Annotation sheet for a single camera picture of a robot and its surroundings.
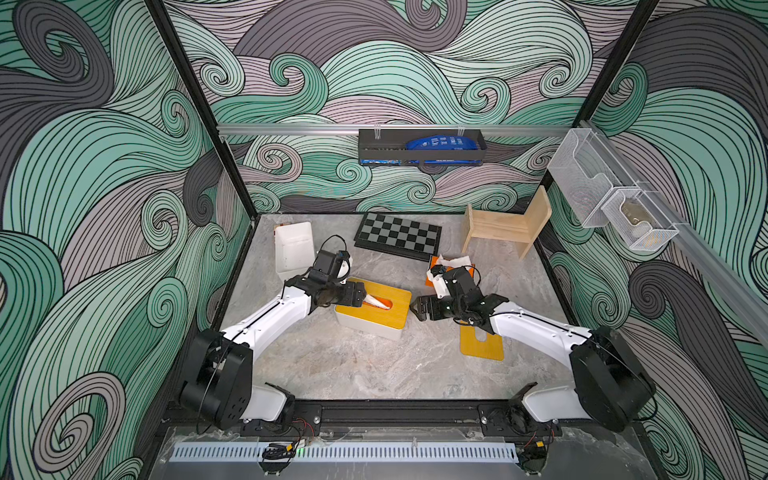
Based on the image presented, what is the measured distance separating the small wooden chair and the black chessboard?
0.44ft

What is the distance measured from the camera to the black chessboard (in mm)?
1082

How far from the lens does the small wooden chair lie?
988mm
